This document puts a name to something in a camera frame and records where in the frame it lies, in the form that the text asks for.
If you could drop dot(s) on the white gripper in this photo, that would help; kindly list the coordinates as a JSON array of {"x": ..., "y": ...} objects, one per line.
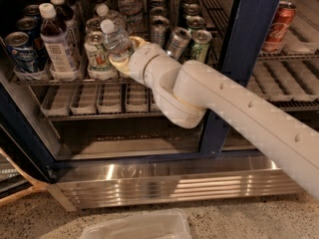
[{"x": 141, "y": 65}]

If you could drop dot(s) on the clear water bottle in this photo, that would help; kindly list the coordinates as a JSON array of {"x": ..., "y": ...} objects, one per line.
[
  {"x": 104, "y": 12},
  {"x": 116, "y": 40},
  {"x": 133, "y": 10}
]

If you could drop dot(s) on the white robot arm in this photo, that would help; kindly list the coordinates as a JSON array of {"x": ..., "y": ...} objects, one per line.
[{"x": 184, "y": 92}]

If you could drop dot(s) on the dark tea bottle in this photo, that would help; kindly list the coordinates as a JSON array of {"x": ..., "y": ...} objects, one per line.
[
  {"x": 54, "y": 33},
  {"x": 66, "y": 13}
]

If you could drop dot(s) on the front dark tea bottle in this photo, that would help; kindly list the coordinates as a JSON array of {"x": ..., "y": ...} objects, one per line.
[{"x": 54, "y": 33}]

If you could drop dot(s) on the steel fridge base grille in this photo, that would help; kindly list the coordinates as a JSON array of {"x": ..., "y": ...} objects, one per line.
[{"x": 109, "y": 184}]

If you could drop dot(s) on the front green white soda can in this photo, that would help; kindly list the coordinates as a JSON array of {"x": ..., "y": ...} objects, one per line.
[{"x": 97, "y": 53}]

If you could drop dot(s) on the upright silver can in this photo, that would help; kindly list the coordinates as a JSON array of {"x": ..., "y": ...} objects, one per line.
[{"x": 159, "y": 30}]

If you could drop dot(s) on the tilted silver can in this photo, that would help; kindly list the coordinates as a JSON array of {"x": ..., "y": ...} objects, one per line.
[{"x": 177, "y": 42}]

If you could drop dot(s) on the green lime can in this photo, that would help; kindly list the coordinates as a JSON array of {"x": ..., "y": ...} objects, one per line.
[
  {"x": 199, "y": 45},
  {"x": 195, "y": 23}
]

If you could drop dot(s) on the front green lime can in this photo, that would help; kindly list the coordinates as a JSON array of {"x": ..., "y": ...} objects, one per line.
[{"x": 199, "y": 45}]

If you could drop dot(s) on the blue soda can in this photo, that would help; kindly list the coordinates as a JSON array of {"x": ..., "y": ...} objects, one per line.
[
  {"x": 31, "y": 26},
  {"x": 22, "y": 52}
]

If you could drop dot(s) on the front blue soda can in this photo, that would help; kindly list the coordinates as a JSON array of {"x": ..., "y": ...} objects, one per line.
[{"x": 22, "y": 52}]

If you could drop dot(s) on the red cola can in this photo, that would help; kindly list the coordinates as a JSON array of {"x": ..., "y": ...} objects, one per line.
[{"x": 282, "y": 20}]

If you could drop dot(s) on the clear plastic bin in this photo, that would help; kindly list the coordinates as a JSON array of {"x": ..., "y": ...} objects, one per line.
[{"x": 165, "y": 224}]

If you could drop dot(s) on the lower wire shelf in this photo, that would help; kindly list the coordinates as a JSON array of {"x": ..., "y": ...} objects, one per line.
[{"x": 127, "y": 100}]

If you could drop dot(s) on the wire shelf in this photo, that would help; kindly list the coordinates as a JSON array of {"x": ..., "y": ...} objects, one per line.
[
  {"x": 127, "y": 100},
  {"x": 210, "y": 10}
]

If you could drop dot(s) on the top wire shelf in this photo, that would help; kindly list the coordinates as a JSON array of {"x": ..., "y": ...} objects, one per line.
[{"x": 210, "y": 10}]

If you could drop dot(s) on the blue fridge door frame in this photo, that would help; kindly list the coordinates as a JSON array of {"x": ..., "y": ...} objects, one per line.
[{"x": 245, "y": 34}]

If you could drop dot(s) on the wooden frame at left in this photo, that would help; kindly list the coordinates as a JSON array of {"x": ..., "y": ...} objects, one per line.
[{"x": 14, "y": 182}]

